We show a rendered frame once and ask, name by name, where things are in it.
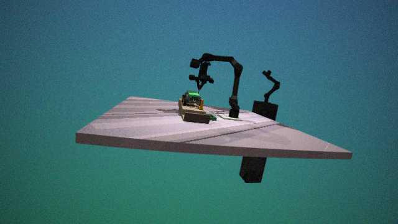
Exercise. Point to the yellow wedge with orange handle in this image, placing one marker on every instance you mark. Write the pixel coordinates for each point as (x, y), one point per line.
(201, 106)

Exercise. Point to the green tray walls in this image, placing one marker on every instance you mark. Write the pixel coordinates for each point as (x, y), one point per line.
(213, 118)

